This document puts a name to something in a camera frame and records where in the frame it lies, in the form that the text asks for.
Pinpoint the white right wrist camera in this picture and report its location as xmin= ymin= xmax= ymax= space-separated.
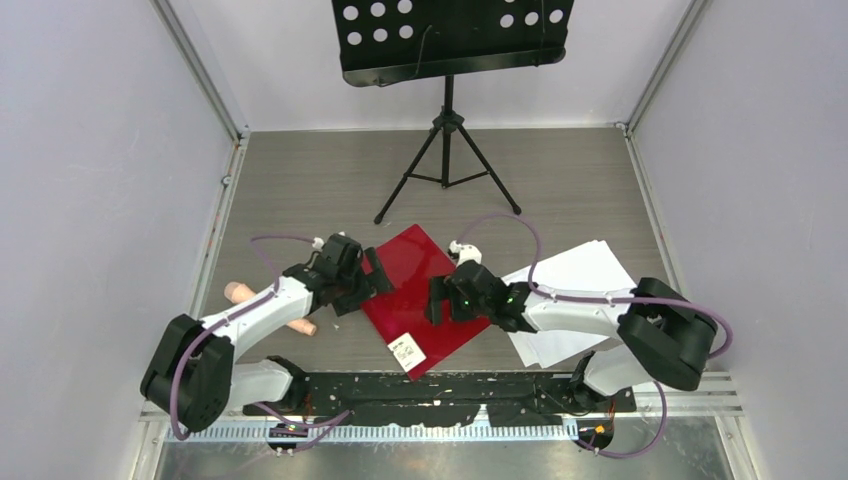
xmin=447 ymin=240 xmax=482 ymax=267

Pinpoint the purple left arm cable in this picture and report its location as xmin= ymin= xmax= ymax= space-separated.
xmin=169 ymin=235 xmax=352 ymax=452

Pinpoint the white barcode label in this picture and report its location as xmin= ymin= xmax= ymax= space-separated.
xmin=387 ymin=332 xmax=427 ymax=373

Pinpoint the aluminium frame rail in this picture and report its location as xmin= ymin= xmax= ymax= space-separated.
xmin=188 ymin=419 xmax=579 ymax=443

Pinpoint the stack of white paper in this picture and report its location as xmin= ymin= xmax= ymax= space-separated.
xmin=509 ymin=240 xmax=636 ymax=368

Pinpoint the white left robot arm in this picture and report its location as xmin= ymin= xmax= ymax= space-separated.
xmin=140 ymin=233 xmax=394 ymax=440

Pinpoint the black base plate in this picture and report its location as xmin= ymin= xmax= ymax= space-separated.
xmin=267 ymin=371 xmax=636 ymax=427

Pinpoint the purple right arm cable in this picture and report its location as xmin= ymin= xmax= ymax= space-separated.
xmin=453 ymin=212 xmax=735 ymax=460

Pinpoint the black music stand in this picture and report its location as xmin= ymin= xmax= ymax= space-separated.
xmin=331 ymin=0 xmax=575 ymax=223

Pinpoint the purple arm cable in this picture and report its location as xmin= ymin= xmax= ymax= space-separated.
xmin=169 ymin=235 xmax=352 ymax=452
xmin=453 ymin=212 xmax=735 ymax=460

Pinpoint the pink plastic cylinder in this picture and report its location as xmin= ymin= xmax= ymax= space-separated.
xmin=224 ymin=282 xmax=317 ymax=336

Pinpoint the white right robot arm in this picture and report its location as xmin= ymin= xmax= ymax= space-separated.
xmin=425 ymin=261 xmax=719 ymax=411

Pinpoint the red plastic folder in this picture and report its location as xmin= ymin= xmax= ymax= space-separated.
xmin=362 ymin=224 xmax=490 ymax=381

